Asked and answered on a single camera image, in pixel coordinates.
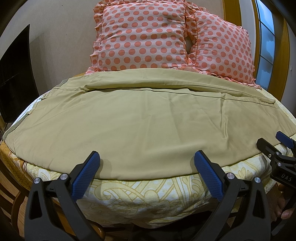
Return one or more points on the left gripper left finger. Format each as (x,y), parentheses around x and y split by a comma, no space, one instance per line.
(41,217)

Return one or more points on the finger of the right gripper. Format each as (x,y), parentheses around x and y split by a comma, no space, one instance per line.
(268,149)
(285,140)

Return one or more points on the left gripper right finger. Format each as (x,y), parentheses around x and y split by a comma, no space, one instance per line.
(242,212)

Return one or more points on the khaki pants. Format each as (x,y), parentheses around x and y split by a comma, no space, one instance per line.
(146,123)

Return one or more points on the person's right hand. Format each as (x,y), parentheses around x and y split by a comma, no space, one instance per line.
(285,195)

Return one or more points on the yellow patterned bedsheet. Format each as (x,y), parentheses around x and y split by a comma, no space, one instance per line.
(152,202)

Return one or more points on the wooden framed window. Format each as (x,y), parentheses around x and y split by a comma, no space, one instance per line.
(270,41)

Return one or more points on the right polka dot pillow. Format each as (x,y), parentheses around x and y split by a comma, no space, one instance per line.
(220,48)

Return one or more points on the polka dot pillow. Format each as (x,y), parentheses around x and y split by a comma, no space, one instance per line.
(220,48)
(139,34)

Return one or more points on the black television screen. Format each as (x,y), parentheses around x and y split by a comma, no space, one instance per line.
(18,86)

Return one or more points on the left polka dot pillow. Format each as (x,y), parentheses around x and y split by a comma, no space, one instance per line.
(139,34)

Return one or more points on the wooden bed frame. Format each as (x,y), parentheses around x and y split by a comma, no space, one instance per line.
(13,204)

